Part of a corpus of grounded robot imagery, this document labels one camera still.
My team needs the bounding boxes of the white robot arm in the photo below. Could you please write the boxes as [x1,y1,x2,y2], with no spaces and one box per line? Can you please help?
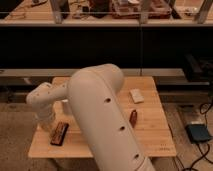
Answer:
[26,64,155,171]

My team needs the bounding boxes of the white rectangular block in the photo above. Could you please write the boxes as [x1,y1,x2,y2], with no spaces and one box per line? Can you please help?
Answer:
[130,89,144,104]

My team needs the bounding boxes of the small brown wooden block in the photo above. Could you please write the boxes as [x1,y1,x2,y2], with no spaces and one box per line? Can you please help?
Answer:
[129,110,138,128]

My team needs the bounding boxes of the white cylindrical cup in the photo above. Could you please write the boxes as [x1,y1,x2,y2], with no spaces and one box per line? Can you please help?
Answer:
[62,99,72,115]

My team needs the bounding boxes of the wooden table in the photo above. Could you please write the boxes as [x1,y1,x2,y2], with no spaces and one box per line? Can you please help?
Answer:
[28,76,176,159]

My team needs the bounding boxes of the blue foot pedal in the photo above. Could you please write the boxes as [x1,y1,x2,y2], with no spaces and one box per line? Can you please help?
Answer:
[185,124,212,143]

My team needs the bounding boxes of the long shelf with clutter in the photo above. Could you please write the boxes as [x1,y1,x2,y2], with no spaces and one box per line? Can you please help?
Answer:
[0,0,213,27]

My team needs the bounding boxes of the black floor cable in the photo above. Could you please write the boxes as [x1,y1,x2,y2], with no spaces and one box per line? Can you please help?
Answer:
[173,101,213,171]

